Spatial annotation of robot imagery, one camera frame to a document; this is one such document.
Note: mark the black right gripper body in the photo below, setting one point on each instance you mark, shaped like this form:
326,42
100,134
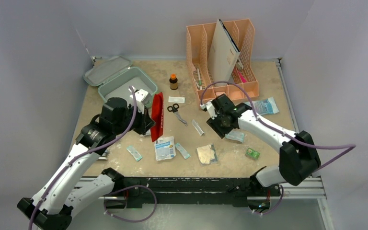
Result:
217,127

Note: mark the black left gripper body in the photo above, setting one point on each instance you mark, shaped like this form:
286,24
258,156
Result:
139,120

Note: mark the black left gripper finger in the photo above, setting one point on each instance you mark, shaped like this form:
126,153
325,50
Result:
145,128
147,119

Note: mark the red first aid pouch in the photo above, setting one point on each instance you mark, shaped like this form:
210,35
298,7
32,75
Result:
157,113

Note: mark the small teal wipe packet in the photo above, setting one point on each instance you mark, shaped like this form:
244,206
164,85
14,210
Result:
236,136

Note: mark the white swab packet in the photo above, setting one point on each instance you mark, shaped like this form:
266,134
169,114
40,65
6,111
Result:
198,128

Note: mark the black handled scissors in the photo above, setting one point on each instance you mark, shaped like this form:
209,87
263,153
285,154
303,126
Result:
174,109

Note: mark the teal bandage strip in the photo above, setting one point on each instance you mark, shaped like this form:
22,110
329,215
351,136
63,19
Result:
182,151

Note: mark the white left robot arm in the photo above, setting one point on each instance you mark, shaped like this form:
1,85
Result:
57,203

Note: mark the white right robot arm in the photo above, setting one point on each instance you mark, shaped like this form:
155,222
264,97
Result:
298,159

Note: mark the green medicine case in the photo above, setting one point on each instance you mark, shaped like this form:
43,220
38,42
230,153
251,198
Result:
113,77

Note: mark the teal plaster strip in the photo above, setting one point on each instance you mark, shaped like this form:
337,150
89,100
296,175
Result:
134,153

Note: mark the white blue mask packet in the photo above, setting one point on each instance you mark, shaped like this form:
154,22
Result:
164,148

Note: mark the gauze in clear bag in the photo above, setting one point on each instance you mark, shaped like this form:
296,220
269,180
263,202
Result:
207,154

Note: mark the white plaster packet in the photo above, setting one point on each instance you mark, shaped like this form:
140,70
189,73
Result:
178,100

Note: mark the peach desk file organizer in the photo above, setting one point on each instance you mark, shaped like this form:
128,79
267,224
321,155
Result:
198,42

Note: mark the small green box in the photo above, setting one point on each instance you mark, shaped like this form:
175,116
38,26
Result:
253,154

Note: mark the blue wet wipes pack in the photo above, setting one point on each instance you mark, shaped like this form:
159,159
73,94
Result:
266,106

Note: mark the brown bottle orange cap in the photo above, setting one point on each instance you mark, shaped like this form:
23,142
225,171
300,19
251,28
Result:
173,82

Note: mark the pink item in organizer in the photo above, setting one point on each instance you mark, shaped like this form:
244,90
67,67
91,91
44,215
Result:
242,78

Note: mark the beige folder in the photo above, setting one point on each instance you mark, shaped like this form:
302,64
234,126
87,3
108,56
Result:
223,55

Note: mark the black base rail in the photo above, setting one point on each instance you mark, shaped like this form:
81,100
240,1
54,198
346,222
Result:
237,192

